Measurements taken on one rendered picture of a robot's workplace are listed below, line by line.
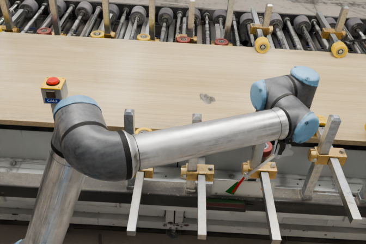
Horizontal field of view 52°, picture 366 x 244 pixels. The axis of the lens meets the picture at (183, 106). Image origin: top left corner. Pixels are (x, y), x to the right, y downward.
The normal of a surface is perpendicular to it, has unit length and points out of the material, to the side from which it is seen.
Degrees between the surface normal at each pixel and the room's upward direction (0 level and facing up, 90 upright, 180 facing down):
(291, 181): 0
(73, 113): 15
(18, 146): 90
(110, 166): 68
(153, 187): 0
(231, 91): 0
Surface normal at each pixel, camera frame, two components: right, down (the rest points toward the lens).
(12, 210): 0.05, -0.79
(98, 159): -0.08, 0.10
